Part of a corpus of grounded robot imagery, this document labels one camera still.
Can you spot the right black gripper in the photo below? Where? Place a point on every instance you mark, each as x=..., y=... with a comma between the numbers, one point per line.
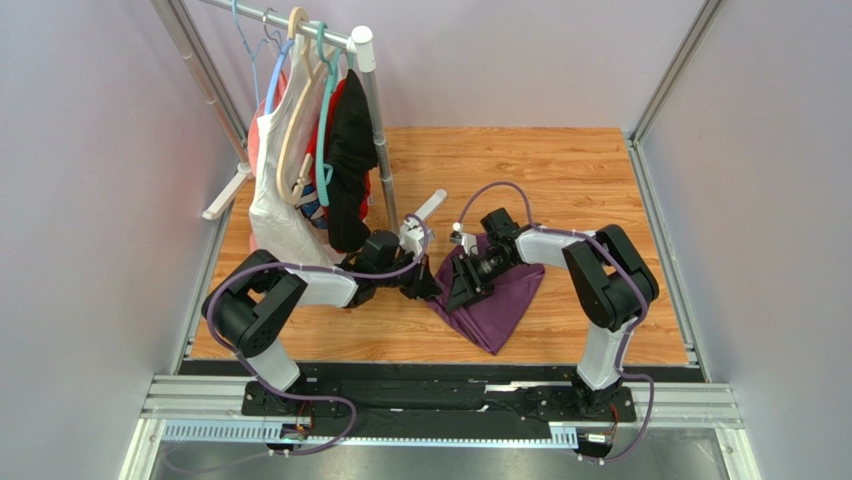
x=465, y=282

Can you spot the white tank top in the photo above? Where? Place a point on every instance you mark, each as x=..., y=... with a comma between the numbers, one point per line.
x=279, y=137

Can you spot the white grey clothes rack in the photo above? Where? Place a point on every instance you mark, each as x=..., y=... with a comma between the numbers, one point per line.
x=358, y=46

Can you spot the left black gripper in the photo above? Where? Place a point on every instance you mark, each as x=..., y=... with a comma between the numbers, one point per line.
x=423, y=284

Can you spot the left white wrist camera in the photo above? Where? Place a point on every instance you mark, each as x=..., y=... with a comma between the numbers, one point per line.
x=415, y=237

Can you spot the slotted cable duct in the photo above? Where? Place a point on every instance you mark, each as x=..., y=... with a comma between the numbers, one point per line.
x=279, y=433

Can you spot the blue plastic hanger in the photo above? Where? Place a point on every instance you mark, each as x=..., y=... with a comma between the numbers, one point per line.
x=275, y=80

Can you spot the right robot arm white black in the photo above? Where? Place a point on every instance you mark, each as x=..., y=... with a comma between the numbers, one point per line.
x=613, y=283

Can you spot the teal plastic hanger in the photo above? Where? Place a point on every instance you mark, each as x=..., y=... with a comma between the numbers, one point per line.
x=324, y=172

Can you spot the aluminium frame rail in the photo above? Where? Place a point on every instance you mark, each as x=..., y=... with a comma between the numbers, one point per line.
x=689, y=405

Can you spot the purple cloth napkin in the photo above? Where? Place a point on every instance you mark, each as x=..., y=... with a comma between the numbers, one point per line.
x=490, y=322

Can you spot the pink garment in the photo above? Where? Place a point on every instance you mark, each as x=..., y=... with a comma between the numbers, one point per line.
x=253, y=149

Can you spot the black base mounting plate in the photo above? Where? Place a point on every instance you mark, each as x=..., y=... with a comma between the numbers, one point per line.
x=422, y=397

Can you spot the light blue wire hanger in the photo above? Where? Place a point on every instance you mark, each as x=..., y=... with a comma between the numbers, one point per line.
x=253, y=52

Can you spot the red garment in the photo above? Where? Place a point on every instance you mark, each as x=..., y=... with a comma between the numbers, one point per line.
x=309, y=205

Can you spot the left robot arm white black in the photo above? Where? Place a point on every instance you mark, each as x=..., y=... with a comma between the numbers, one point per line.
x=247, y=312

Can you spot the black garment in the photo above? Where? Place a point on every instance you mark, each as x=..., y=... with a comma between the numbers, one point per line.
x=351, y=155

